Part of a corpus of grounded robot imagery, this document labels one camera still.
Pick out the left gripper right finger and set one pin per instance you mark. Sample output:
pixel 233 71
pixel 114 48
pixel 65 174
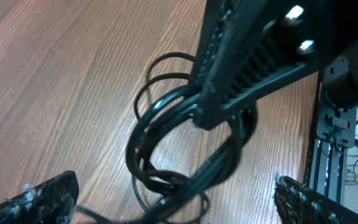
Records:
pixel 297 204

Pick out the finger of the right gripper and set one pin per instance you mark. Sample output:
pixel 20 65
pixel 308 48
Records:
pixel 266 45
pixel 217 13

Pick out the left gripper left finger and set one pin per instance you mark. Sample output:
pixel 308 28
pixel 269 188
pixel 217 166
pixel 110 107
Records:
pixel 52 201

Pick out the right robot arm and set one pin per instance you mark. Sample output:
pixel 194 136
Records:
pixel 336 25

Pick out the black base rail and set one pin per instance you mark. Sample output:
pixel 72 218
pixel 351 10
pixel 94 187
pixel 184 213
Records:
pixel 332 134

